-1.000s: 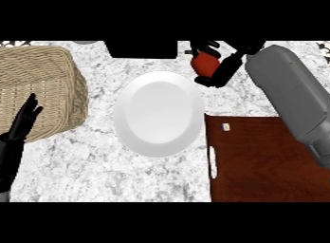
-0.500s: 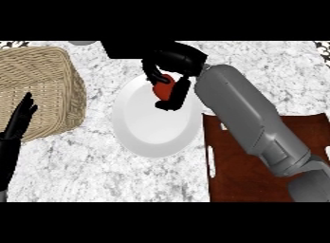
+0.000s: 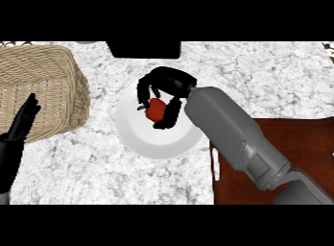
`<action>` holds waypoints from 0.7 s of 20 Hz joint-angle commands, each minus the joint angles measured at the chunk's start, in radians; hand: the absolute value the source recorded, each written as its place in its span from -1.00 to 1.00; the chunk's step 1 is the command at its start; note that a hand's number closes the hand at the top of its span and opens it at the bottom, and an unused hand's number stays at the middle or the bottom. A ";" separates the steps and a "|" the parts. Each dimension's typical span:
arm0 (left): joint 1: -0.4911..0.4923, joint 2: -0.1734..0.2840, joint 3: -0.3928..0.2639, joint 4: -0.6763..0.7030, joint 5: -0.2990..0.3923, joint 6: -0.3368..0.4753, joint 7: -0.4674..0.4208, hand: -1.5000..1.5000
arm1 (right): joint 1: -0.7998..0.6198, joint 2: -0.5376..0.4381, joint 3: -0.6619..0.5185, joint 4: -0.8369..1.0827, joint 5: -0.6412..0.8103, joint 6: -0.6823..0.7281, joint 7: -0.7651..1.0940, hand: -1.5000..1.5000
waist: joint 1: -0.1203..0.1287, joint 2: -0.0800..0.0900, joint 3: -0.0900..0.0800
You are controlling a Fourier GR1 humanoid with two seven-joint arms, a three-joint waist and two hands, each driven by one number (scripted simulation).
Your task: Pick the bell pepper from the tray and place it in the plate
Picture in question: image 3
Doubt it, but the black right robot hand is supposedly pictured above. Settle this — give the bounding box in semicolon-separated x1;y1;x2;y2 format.
136;65;199;131

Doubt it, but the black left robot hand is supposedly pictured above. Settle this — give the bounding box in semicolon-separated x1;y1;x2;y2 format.
0;92;43;202

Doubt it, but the red bell pepper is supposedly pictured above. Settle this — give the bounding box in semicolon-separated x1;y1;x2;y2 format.
136;97;168;123

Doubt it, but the white plate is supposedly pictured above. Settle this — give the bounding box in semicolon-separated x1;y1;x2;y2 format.
114;76;206;160

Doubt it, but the brown wooden tray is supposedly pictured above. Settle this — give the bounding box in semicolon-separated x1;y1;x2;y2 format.
208;116;334;206

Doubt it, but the black appliance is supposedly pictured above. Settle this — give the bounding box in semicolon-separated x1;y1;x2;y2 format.
105;41;183;60

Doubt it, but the wicker basket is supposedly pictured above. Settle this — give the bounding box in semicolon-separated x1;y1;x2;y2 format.
0;44;93;150

